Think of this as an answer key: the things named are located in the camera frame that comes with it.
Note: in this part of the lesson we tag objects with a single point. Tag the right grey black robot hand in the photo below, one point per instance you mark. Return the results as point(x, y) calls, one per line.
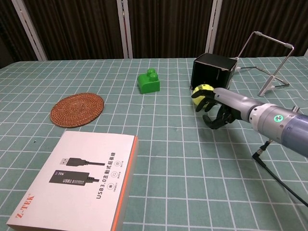
point(231, 101)

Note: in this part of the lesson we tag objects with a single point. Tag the yellow tennis ball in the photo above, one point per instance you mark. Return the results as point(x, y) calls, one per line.
point(201, 95)

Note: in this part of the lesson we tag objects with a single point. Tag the black open cube box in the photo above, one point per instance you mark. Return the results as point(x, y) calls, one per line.
point(211, 69)

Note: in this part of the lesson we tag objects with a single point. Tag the green gridded cutting mat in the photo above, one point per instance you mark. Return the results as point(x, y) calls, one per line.
point(168, 168)

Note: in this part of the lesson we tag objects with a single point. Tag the silver metal folding stand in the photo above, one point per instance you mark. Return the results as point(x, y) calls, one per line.
point(272, 79)

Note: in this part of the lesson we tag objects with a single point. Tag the green toy building block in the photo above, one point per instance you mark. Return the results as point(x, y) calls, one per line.
point(148, 83)

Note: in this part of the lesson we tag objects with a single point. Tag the round woven rattan coaster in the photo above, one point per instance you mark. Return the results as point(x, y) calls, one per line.
point(77, 109)

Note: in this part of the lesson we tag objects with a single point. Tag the white folding screen frame post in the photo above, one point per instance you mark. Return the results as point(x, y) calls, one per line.
point(125, 29)
point(27, 26)
point(213, 26)

